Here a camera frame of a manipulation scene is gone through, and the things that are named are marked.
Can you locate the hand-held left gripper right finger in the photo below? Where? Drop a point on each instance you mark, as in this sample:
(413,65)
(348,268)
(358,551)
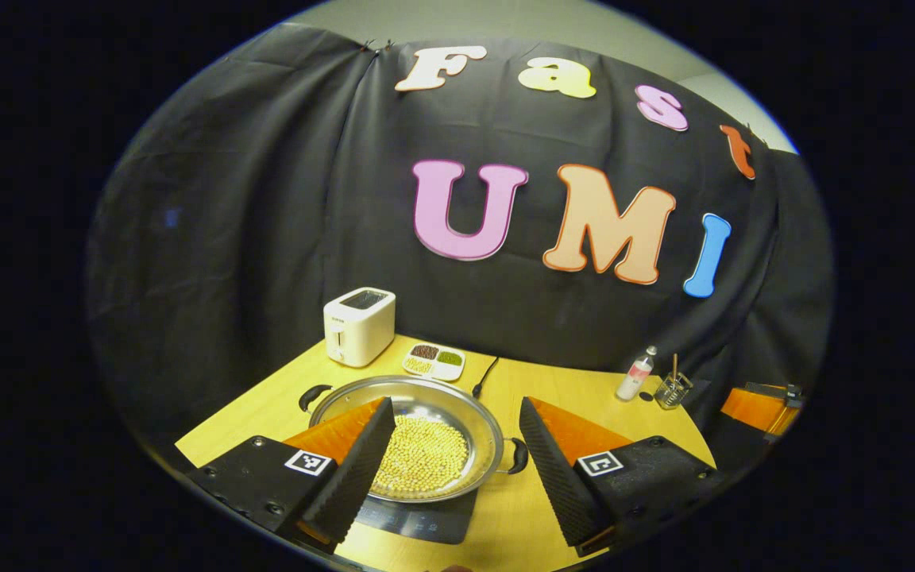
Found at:
(557,477)

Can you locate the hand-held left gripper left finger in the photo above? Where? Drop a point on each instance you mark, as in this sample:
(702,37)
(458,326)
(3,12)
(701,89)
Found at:
(354,477)

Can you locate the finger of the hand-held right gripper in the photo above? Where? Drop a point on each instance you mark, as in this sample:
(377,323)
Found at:
(751,409)

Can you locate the black induction cooktop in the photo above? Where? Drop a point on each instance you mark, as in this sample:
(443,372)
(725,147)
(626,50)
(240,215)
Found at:
(426,520)

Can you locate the pile of yellow soybeans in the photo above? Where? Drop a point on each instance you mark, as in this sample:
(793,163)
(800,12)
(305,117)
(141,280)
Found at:
(426,457)

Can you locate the clear glass cup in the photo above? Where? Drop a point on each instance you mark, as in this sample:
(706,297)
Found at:
(673,393)

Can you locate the small pink label bottle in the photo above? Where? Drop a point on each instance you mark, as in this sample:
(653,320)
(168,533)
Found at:
(634,377)

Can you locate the white divided bean dish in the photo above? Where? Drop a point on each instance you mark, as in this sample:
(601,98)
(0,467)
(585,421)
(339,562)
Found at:
(434,363)

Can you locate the white toaster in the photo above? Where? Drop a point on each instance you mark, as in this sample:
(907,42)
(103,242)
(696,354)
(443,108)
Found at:
(358,330)

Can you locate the black backdrop cloth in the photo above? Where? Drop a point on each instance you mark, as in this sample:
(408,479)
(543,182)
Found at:
(227,238)

